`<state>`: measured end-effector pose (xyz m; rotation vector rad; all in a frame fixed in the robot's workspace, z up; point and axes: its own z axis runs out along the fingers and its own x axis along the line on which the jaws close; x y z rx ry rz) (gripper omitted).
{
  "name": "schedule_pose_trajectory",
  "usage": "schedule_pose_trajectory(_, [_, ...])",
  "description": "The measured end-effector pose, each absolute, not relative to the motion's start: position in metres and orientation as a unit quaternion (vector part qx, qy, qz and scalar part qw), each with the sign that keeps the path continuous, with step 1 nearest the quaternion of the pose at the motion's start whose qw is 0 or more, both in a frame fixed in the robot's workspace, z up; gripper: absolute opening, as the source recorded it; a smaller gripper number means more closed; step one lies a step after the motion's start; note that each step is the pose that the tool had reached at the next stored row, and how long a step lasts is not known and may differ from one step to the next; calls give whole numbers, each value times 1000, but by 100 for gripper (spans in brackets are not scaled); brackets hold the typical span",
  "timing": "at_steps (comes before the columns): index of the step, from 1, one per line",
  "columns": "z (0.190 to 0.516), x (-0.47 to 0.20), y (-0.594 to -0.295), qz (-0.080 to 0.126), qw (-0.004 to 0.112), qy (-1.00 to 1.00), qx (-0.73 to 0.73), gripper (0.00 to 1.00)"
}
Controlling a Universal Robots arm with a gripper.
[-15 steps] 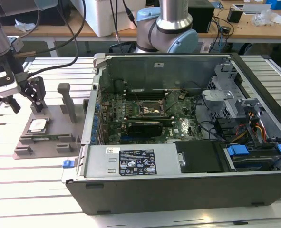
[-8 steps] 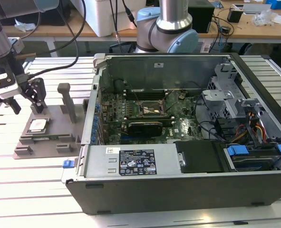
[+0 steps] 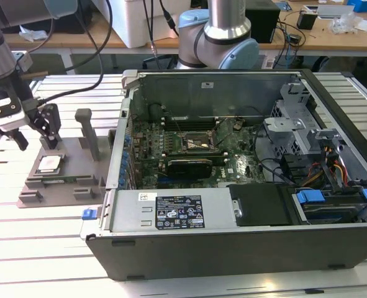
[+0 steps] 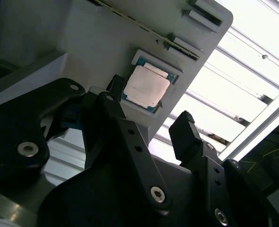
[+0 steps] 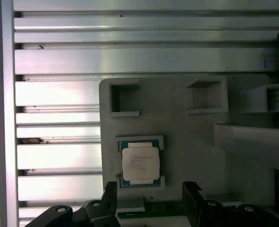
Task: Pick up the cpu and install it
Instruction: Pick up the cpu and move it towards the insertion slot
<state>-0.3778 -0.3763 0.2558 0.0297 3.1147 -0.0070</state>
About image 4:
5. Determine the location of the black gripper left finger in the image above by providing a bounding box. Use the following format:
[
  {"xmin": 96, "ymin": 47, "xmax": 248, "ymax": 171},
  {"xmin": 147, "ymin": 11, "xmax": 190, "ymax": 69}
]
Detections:
[{"xmin": 0, "ymin": 74, "xmax": 173, "ymax": 216}]

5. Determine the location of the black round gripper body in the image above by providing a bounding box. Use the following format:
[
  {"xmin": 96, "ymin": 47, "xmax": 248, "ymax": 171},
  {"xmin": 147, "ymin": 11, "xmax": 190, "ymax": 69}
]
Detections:
[{"xmin": 39, "ymin": 156, "xmax": 199, "ymax": 227}]

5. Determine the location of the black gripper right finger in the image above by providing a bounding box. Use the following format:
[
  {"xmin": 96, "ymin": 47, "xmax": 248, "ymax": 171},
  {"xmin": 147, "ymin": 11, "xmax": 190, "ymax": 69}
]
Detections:
[{"xmin": 169, "ymin": 110, "xmax": 279, "ymax": 227}]

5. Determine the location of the silver CPU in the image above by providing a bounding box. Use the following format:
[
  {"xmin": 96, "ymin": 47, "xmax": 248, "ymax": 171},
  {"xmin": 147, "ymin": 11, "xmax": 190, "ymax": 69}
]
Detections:
[{"xmin": 121, "ymin": 61, "xmax": 178, "ymax": 112}]

